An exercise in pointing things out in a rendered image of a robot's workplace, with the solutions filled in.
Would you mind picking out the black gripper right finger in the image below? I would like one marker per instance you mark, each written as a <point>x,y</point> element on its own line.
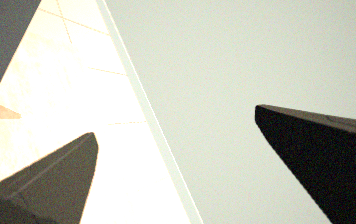
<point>320,151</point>

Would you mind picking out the grey panel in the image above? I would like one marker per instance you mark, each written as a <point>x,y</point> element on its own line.
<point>15,17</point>

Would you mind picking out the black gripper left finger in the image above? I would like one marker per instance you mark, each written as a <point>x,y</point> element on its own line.
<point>53,189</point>

